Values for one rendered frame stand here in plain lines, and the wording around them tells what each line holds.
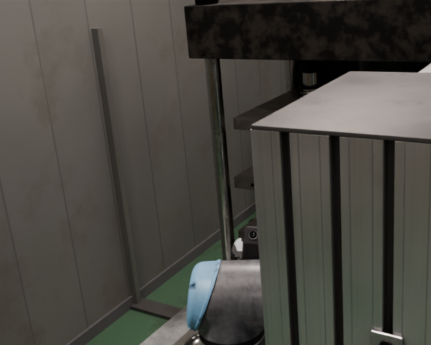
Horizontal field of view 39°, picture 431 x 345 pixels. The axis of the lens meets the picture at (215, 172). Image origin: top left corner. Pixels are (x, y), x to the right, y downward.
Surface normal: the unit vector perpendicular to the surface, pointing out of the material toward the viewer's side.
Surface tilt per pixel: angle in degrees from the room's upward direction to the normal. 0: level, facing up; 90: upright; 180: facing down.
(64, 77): 90
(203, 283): 39
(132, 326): 0
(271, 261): 90
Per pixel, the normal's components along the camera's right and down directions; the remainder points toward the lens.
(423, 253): -0.53, 0.32
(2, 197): 0.85, 0.11
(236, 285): -0.14, -0.43
